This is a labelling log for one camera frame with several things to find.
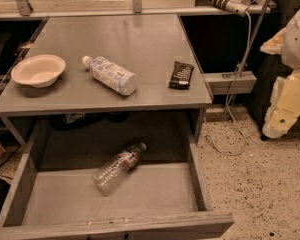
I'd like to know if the white power strip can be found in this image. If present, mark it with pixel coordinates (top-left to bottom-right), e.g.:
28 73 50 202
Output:
204 0 248 17

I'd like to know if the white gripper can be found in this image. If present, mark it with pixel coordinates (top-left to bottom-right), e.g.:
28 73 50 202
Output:
260 9 300 138

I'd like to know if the black snack bar wrapper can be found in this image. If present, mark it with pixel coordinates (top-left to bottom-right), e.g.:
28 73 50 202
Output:
168 61 194 90

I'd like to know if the grey open top drawer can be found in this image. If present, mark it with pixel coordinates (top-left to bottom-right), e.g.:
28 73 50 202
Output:
0 111 234 240

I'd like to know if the white labelled bottle on counter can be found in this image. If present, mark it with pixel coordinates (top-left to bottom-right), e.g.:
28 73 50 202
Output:
82 56 137 96

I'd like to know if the white power cable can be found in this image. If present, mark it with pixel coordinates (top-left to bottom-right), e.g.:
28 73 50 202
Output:
203 11 254 157

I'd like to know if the clear water bottle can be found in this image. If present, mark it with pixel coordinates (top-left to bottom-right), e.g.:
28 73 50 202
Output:
92 142 147 195

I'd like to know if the grey metal beam bracket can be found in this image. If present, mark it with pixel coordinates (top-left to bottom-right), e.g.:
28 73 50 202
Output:
204 71 257 95

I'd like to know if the white paper bowl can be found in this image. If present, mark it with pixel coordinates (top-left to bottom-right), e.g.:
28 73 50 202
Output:
11 55 66 88

